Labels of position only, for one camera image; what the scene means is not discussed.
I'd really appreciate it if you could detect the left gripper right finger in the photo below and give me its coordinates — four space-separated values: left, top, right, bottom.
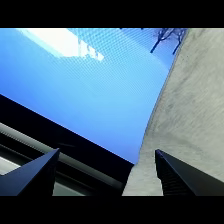
154 149 224 197

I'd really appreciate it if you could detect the silver frame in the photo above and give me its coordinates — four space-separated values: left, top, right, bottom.
0 121 125 197

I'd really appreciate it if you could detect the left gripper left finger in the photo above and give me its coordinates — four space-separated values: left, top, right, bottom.
0 148 61 197

